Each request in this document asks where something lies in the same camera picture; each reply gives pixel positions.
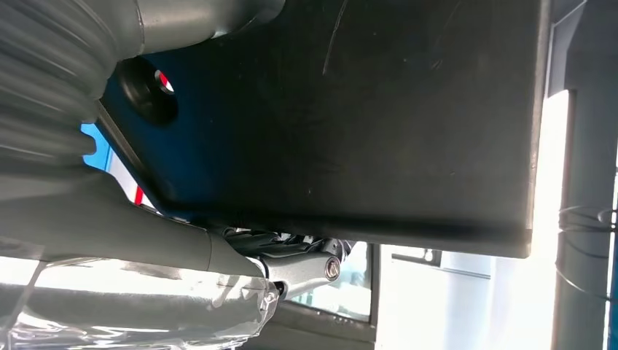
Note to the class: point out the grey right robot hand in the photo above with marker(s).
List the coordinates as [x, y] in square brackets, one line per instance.
[120, 227]

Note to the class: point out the grey pillar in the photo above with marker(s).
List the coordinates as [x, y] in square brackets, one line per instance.
[584, 145]

